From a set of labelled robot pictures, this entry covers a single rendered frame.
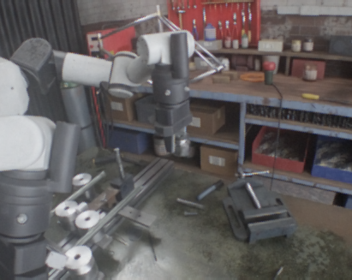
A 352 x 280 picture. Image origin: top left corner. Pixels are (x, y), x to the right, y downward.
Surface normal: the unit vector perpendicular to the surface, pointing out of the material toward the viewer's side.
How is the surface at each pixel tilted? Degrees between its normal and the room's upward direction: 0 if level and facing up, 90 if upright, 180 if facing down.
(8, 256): 60
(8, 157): 69
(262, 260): 0
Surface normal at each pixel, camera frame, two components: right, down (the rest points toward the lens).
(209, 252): -0.07, -0.89
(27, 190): 0.65, 0.14
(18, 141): 0.26, 0.07
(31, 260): 0.86, 0.17
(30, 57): 0.29, -0.39
